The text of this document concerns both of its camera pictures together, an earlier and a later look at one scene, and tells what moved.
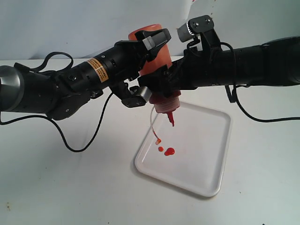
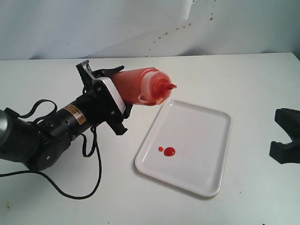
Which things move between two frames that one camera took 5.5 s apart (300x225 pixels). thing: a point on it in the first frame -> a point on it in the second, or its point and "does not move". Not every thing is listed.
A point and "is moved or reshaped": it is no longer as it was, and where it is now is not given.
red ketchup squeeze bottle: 170,102 is moved or reshaped
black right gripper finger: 165,81 -> 285,153
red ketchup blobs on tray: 169,151 does not move
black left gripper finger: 122,90 -> 127,111
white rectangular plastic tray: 192,153 does not move
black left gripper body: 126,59 -> 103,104
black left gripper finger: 152,40 -> 108,72
